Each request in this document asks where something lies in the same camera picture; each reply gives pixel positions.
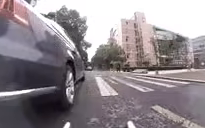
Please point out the group of green trees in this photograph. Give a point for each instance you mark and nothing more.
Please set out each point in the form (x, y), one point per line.
(106, 55)

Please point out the white car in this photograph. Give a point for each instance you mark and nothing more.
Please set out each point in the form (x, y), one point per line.
(89, 68)

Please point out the vehicle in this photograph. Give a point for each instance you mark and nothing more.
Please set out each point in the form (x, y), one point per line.
(140, 71)

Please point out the tall pink building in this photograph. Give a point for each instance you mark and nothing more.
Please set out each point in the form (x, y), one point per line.
(133, 36)

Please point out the tall dark tree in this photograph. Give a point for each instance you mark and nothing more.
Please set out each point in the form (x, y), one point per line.
(70, 23)

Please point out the robot's own part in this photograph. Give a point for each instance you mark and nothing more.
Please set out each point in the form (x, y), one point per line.
(66, 125)
(131, 125)

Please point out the grey building with greenery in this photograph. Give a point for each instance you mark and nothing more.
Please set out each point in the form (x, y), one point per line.
(171, 46)

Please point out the dark car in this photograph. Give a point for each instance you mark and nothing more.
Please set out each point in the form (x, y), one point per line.
(30, 50)

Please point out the grey glass building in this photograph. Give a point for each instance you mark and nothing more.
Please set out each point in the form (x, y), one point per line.
(203, 46)

